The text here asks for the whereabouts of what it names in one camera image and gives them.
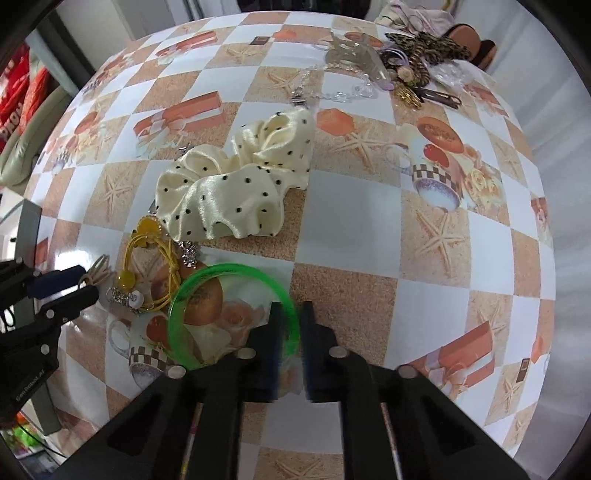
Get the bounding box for green plastic bangle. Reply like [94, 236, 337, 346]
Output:
[167, 263, 301, 370]

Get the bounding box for dark brown hair clip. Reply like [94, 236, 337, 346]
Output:
[413, 85, 462, 107]

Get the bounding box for yellow beaded hair tie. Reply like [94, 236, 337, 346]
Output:
[117, 217, 183, 312]

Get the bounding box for beige hair tie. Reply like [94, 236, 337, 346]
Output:
[78, 255, 114, 289]

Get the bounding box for cream polka dot scrunchie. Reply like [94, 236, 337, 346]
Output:
[154, 111, 316, 241]

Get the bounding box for clear grey hair claw clip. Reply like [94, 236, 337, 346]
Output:
[323, 32, 386, 83]

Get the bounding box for red printed cushion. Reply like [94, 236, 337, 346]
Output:
[23, 65, 50, 121]
[0, 46, 29, 139]

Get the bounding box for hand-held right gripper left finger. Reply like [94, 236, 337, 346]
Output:
[58, 302, 284, 480]

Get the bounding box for beige sofa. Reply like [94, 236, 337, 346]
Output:
[0, 83, 68, 188]

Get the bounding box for clear plastic hair accessory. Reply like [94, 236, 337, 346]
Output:
[434, 62, 468, 87]

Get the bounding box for pink cloth pouch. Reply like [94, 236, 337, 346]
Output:
[374, 0, 455, 35]

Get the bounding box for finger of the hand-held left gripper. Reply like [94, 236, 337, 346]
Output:
[39, 287, 100, 324]
[21, 265, 83, 300]

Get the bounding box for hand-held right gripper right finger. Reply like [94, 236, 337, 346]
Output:
[302, 302, 529, 480]

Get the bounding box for leopard print hair bow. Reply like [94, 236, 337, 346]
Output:
[385, 32, 472, 85]

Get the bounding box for gold hair clips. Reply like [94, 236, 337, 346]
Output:
[392, 85, 423, 110]

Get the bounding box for purple hair tie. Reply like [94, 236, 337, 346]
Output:
[381, 48, 410, 71]

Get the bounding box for silver charm with white bead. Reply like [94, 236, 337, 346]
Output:
[107, 285, 145, 315]

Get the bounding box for orange round case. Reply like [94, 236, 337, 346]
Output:
[450, 23, 484, 59]

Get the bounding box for clear bead chain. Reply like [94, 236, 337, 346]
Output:
[291, 62, 377, 110]

